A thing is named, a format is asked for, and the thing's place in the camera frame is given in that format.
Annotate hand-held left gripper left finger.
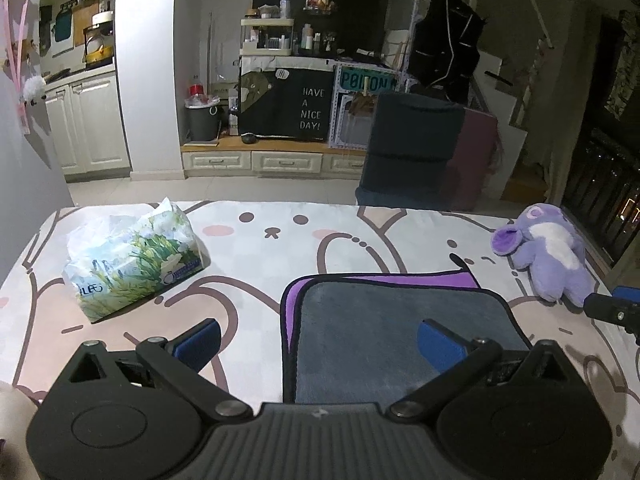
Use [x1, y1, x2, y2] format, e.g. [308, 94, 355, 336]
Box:
[64, 318, 254, 421]

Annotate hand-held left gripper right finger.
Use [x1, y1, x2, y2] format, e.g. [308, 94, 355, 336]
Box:
[388, 318, 581, 419]

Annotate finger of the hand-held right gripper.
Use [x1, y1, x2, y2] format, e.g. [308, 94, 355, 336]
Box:
[583, 285, 640, 345]

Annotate grey towel with purple edge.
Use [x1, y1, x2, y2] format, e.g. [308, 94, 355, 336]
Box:
[280, 269, 534, 406]

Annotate purple plush toy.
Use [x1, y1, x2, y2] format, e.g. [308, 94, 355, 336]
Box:
[491, 203, 599, 309]

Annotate cartoon printed blanket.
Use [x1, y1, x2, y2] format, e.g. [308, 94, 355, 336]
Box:
[0, 200, 640, 480]

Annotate floral tissue pack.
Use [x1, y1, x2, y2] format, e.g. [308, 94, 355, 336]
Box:
[62, 197, 212, 324]

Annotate maroon board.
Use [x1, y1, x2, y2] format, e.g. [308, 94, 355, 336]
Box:
[440, 106, 501, 212]

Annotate dark grey chair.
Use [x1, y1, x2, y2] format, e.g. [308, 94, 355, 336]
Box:
[355, 91, 466, 211]

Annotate white drawer cabinet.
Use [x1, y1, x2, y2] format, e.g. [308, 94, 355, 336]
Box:
[180, 139, 369, 180]

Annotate grey trash bin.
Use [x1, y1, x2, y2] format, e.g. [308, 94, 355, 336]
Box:
[185, 101, 224, 142]

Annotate white kitchen cabinet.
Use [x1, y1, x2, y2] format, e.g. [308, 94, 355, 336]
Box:
[43, 67, 132, 176]

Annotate black lettered cloth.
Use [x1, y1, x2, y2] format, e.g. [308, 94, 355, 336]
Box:
[237, 65, 335, 141]

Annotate teal sign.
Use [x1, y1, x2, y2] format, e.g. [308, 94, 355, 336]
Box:
[335, 67, 401, 94]

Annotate black jacket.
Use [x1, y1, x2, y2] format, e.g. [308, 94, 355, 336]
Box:
[410, 0, 489, 104]

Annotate white shelf rack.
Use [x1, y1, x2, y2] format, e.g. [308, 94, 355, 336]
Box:
[239, 17, 296, 57]

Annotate white fluffy ball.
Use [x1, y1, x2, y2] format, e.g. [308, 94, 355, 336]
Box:
[22, 75, 47, 102]

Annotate yellow pot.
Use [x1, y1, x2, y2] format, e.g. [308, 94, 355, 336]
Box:
[82, 24, 115, 69]

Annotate pink ribbon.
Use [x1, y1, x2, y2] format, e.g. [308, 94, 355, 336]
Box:
[2, 0, 32, 136]

